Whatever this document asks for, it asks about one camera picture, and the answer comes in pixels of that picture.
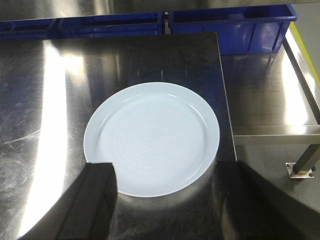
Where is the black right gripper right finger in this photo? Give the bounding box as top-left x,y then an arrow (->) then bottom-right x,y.
216,161 -> 320,240

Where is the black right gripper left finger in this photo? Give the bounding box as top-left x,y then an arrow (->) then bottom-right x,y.
23,163 -> 117,240

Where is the light blue plate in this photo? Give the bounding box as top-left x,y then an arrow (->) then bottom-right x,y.
83,82 -> 220,198

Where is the lower stainless steel rack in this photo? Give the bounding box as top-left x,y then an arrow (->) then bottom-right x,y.
221,24 -> 320,179

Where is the blue bin behind table right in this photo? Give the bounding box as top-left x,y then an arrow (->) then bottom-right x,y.
168,4 -> 298,56

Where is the blue bin behind table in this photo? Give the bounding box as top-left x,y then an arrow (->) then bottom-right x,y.
57,12 -> 165,39
168,4 -> 298,56

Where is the blue bin behind table middle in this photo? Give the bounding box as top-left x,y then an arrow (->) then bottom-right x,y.
57,12 -> 165,39

